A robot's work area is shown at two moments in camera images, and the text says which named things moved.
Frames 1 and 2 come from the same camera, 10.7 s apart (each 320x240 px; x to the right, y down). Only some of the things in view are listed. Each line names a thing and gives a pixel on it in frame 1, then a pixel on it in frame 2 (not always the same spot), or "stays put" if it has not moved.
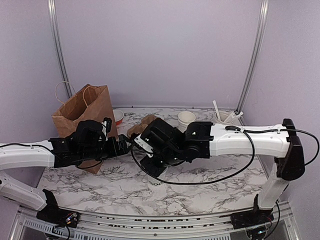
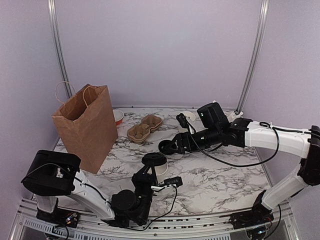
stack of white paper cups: [184, 118] stays put
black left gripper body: [110, 152] → [139, 183]
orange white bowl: [118, 116] stays put
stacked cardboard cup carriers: [141, 127] stays put
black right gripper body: [169, 158] → [194, 146]
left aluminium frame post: [54, 15] stays put
